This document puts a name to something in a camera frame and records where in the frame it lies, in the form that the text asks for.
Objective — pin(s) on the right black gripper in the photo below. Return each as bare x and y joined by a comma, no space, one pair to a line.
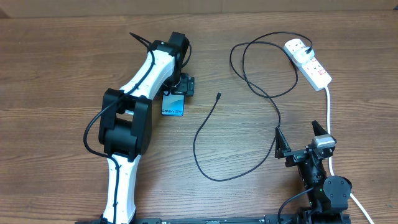
295,156

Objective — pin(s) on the brown cardboard backboard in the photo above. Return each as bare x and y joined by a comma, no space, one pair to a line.
84,8

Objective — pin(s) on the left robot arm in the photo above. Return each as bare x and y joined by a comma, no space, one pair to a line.
125,126

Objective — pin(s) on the white power strip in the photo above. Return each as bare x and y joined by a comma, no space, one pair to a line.
313,71

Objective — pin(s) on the white charger plug adapter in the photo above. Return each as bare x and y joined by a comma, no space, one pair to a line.
303,55

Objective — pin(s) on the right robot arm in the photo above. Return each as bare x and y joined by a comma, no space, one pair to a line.
328,195

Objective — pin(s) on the Samsung Galaxy smartphone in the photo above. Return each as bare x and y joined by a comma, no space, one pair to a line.
173,105

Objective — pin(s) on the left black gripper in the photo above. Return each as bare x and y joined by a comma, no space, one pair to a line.
185,86

